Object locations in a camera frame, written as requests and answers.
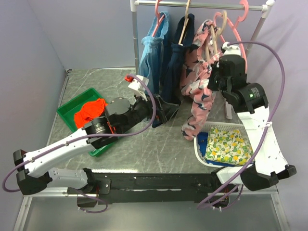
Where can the white metal clothes rack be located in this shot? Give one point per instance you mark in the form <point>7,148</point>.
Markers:
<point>265,9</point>

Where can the lemon print folded cloth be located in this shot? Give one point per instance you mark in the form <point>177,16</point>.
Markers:
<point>227,147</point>

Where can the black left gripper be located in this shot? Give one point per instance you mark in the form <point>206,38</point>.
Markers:
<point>165,110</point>

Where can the orange cloth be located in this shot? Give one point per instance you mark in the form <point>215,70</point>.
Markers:
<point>89,111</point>

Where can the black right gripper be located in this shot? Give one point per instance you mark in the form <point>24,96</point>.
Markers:
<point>211,84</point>

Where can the beige plastic hanger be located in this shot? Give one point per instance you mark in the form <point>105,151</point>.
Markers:
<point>219,31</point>

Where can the beige hanger with navy shorts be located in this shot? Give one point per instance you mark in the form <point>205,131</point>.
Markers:
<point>186,19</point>

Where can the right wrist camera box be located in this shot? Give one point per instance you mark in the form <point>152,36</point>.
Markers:
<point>227,49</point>

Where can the pink shark print shorts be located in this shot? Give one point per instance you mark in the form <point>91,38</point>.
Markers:
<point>194,78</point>

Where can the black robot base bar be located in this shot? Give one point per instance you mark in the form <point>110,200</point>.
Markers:
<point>113,188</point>

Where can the navy blue hanging shorts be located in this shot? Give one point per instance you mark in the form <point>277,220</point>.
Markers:
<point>171,78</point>

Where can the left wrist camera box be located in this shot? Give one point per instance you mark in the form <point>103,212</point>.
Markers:
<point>137,88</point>

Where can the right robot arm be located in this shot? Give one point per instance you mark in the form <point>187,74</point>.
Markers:
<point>267,165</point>

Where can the blue folded cloth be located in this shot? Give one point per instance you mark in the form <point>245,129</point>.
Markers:
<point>200,145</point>

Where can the green plastic tray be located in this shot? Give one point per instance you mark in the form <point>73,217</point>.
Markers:
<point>68,110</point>

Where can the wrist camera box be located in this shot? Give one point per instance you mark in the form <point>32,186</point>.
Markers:
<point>227,49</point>
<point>137,88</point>

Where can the pink hanger with blue shorts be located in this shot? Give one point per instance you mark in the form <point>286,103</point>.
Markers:
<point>159,18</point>

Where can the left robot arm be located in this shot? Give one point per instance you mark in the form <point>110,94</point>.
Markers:
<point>37,170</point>

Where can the light blue hanging shorts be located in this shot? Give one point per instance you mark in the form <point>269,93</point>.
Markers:
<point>156,54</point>

